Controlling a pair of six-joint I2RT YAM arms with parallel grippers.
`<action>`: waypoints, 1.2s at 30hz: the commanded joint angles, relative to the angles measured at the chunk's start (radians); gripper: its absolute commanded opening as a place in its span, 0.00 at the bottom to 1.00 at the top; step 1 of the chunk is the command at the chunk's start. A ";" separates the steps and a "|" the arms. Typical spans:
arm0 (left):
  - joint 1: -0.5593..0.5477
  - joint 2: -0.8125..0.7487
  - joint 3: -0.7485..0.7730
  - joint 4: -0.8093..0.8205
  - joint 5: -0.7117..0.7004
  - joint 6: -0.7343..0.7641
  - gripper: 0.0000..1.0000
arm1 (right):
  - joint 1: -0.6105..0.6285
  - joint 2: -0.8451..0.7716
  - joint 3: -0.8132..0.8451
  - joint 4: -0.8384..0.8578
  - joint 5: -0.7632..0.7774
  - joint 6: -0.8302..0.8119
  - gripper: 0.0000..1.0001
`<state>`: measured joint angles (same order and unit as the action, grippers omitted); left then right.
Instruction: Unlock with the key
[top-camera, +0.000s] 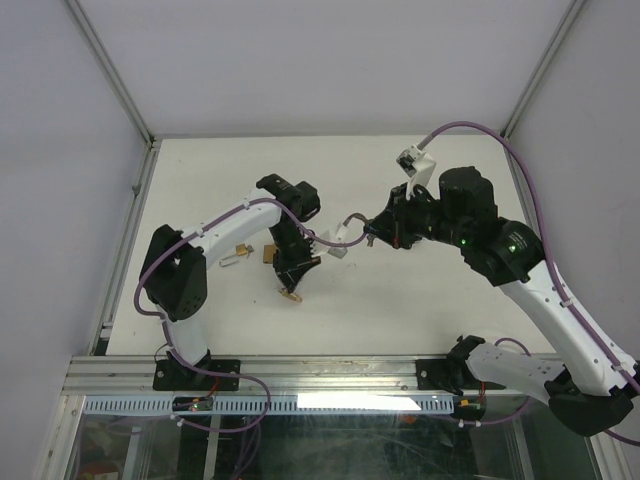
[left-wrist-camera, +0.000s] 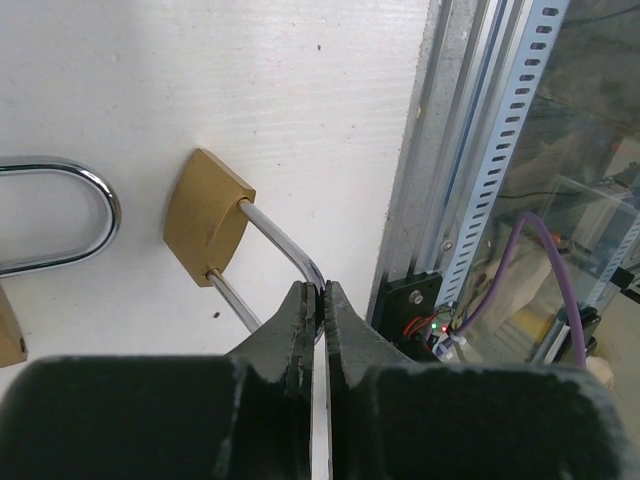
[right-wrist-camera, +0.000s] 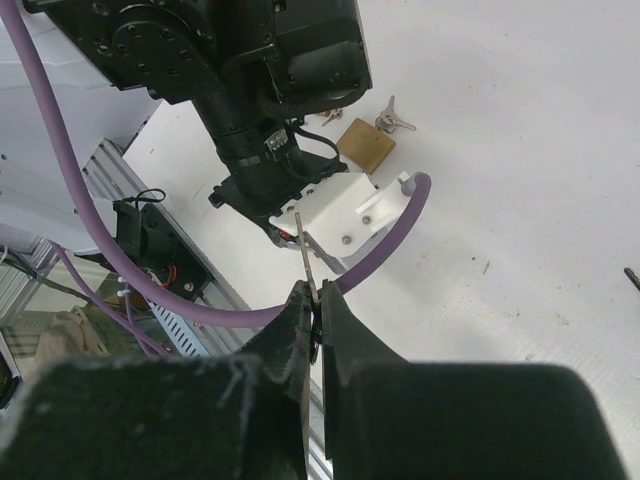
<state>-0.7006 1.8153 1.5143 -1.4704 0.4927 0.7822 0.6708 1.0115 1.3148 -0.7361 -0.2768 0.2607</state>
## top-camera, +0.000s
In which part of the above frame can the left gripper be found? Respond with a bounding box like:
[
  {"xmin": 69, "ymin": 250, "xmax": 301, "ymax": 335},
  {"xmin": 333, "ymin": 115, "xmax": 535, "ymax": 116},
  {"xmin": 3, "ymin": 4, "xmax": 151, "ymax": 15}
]
[{"xmin": 269, "ymin": 222, "xmax": 321, "ymax": 294}]

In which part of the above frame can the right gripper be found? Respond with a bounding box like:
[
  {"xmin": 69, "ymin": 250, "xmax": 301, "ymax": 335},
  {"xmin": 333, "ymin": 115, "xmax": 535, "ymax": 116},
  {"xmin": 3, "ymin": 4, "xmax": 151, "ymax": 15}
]
[{"xmin": 364, "ymin": 182, "xmax": 470, "ymax": 251}]

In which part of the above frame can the small brass padlock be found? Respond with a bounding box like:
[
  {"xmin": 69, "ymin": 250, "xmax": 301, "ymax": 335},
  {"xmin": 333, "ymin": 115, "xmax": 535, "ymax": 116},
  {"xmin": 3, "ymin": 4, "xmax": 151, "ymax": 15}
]
[{"xmin": 219, "ymin": 244, "xmax": 254, "ymax": 268}]

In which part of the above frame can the tall brass padlock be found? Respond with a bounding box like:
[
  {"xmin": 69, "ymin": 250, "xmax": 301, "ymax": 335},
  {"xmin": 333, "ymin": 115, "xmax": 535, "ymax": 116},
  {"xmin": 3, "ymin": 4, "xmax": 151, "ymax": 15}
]
[{"xmin": 279, "ymin": 288, "xmax": 303, "ymax": 303}]

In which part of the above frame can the silver key set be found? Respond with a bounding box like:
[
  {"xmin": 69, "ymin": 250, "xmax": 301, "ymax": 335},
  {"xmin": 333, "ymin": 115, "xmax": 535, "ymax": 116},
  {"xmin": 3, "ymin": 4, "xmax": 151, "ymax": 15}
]
[{"xmin": 355, "ymin": 213, "xmax": 375, "ymax": 247}]

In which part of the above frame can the medium brass padlock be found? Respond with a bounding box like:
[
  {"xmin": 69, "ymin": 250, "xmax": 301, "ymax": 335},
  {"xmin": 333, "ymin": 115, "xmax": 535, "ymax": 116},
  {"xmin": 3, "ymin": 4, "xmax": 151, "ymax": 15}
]
[{"xmin": 263, "ymin": 244, "xmax": 277, "ymax": 264}]

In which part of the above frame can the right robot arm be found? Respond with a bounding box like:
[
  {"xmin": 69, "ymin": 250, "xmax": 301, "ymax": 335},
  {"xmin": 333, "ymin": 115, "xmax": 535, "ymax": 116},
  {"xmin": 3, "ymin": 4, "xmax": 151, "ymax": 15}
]
[{"xmin": 366, "ymin": 167, "xmax": 639, "ymax": 437}]

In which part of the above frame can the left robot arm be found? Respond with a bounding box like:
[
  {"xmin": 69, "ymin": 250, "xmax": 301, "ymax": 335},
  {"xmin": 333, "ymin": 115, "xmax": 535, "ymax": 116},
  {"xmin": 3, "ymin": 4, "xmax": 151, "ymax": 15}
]
[{"xmin": 134, "ymin": 174, "xmax": 321, "ymax": 389}]

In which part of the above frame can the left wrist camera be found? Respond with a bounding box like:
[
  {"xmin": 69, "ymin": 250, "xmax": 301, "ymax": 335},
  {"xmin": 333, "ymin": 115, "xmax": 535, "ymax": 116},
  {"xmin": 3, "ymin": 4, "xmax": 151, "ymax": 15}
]
[{"xmin": 317, "ymin": 222, "xmax": 348, "ymax": 260}]

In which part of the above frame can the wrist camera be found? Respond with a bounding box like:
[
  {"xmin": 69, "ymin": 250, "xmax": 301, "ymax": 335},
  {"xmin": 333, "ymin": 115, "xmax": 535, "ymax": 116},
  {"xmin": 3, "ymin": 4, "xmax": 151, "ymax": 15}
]
[
  {"xmin": 317, "ymin": 222, "xmax": 348, "ymax": 260},
  {"xmin": 396, "ymin": 145, "xmax": 436, "ymax": 200}
]

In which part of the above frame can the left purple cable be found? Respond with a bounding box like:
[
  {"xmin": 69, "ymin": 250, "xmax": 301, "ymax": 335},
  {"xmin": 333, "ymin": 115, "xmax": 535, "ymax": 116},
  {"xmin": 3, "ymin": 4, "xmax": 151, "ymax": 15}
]
[{"xmin": 133, "ymin": 197, "xmax": 372, "ymax": 480}]

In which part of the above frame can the purple cable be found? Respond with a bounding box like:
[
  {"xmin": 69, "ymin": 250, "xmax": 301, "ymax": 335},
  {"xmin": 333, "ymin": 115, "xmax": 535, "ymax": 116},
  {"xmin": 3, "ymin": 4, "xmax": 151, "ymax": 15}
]
[
  {"xmin": 417, "ymin": 120, "xmax": 640, "ymax": 446},
  {"xmin": 133, "ymin": 197, "xmax": 372, "ymax": 480}
]

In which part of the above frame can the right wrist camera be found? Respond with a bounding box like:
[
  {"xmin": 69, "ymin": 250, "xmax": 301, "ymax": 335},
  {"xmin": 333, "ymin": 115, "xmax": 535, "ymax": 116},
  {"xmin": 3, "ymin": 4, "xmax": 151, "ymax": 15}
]
[{"xmin": 396, "ymin": 145, "xmax": 436, "ymax": 200}]

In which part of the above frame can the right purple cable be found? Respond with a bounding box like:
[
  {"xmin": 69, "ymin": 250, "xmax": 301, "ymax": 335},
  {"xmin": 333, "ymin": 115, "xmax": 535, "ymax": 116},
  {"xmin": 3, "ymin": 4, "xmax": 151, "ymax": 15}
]
[{"xmin": 417, "ymin": 120, "xmax": 640, "ymax": 446}]

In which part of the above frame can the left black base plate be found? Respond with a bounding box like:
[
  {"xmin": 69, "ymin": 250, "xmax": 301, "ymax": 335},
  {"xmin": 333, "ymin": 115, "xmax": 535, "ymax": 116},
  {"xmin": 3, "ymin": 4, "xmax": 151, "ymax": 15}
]
[{"xmin": 152, "ymin": 356, "xmax": 241, "ymax": 392}]

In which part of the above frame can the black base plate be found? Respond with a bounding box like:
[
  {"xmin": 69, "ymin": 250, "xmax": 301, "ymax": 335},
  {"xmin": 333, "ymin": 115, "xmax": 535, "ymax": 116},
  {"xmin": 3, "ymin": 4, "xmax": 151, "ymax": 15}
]
[
  {"xmin": 152, "ymin": 356, "xmax": 241, "ymax": 392},
  {"xmin": 415, "ymin": 358, "xmax": 481, "ymax": 395}
]

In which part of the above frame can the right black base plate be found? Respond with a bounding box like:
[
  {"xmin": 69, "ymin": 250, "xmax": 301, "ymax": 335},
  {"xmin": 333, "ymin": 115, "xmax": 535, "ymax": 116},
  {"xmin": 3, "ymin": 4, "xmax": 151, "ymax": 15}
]
[{"xmin": 415, "ymin": 358, "xmax": 481, "ymax": 395}]

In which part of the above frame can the aluminium mounting rail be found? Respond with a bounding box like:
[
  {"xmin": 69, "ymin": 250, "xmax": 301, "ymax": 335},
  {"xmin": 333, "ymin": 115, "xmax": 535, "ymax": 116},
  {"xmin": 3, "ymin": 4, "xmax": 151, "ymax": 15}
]
[{"xmin": 60, "ymin": 352, "xmax": 561, "ymax": 397}]

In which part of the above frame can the white slotted cable duct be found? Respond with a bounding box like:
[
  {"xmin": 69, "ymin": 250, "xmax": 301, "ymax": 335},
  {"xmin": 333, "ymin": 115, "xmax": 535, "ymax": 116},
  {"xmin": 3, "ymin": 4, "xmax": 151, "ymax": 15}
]
[{"xmin": 84, "ymin": 393, "xmax": 454, "ymax": 417}]

